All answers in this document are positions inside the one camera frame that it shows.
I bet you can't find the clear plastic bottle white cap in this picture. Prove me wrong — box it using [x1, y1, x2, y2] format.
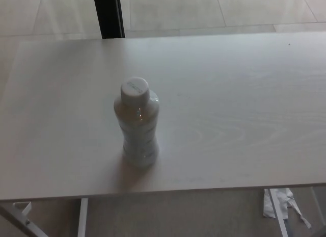
[113, 75, 161, 169]

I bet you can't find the white upright table leg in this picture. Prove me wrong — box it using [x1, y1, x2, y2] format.
[77, 198, 89, 237]

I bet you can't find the crumpled white paper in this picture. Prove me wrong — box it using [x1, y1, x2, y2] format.
[263, 188, 313, 229]

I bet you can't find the white slanted table leg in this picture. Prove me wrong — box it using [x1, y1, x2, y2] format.
[269, 188, 290, 237]

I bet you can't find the thin grey table leg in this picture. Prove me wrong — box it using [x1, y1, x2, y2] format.
[312, 187, 326, 209]

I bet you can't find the grey diagonal bar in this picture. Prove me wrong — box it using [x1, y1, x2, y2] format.
[0, 203, 35, 237]

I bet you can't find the black vertical post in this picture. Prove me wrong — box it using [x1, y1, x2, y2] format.
[93, 0, 125, 39]

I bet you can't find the white table frame bracket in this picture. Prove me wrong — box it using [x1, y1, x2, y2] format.
[12, 201, 49, 237]

